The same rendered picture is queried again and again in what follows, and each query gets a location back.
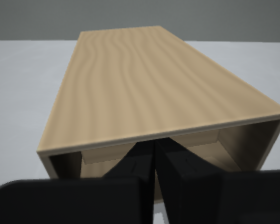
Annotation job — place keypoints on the light wooden slide box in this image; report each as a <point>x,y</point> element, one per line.
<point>124,86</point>

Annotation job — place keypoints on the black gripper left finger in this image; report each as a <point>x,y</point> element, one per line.
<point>125,200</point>

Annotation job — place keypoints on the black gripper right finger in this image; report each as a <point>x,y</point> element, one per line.
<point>193,192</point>

